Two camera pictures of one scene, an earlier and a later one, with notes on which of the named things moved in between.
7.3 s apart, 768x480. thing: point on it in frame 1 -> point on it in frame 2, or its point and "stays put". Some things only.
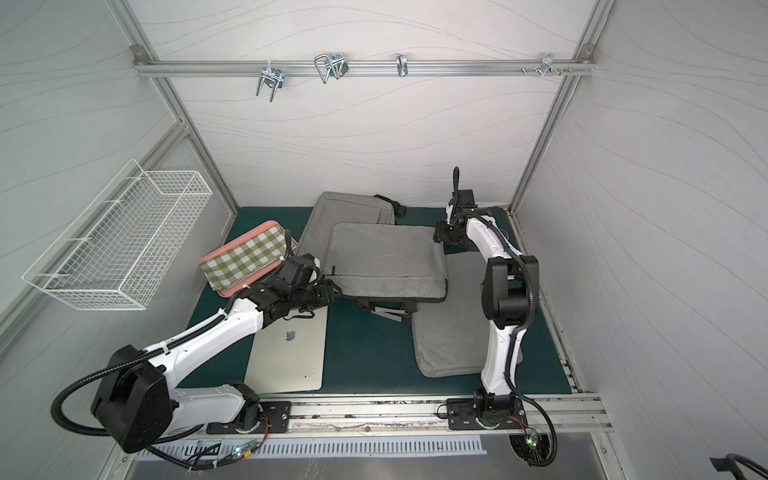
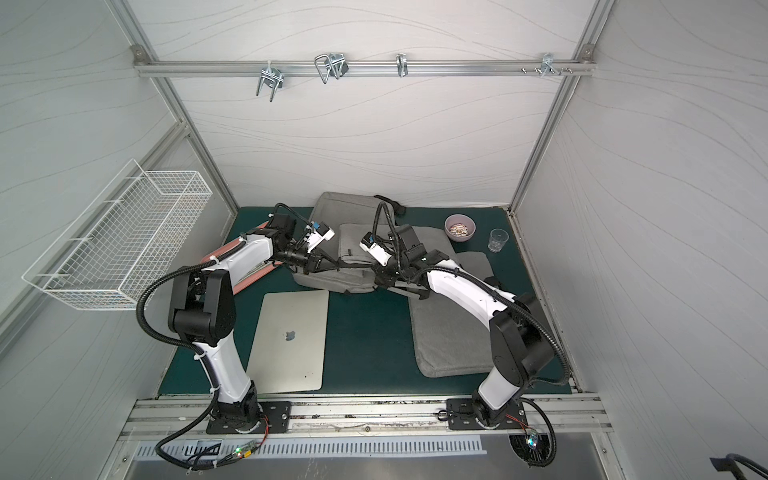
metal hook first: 272,77 stays put
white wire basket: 114,255 stays put
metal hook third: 402,65 stays put
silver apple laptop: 289,355 stays put
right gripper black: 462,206 -> 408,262
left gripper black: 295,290 -> 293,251
